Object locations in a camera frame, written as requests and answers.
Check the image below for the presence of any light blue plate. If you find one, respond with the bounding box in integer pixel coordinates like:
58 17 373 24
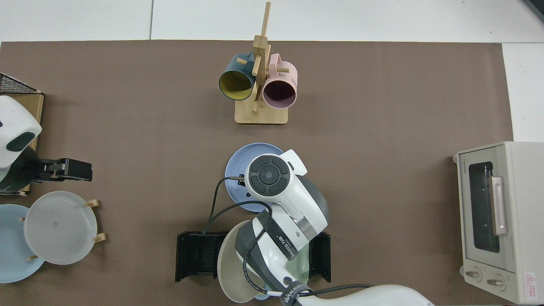
0 204 45 284

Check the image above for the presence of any pink cup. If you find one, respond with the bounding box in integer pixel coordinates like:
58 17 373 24
262 53 298 110

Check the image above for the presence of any beige plate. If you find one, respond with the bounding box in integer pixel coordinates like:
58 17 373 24
217 220 266 303

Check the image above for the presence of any dark device corner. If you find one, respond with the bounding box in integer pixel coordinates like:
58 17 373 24
523 0 544 23

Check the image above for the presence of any dark teal cup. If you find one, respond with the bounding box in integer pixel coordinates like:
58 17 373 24
218 52 257 102

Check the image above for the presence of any grey white plate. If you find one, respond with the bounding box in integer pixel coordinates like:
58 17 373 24
24 191 98 266

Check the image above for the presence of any wooden cup stand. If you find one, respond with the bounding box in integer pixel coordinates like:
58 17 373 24
235 1 290 125

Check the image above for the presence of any pale green plate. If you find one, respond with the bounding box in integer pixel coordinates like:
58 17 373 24
278 244 310 284

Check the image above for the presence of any brown tablecloth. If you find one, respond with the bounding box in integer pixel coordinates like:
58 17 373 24
0 40 516 306

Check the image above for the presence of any pale toaster oven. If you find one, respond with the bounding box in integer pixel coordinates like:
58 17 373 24
452 141 544 305

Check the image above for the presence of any wooden peg plate stand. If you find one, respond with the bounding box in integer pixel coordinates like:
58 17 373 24
19 199 107 261

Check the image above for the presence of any black dish rack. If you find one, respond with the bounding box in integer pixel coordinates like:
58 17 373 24
175 231 332 283

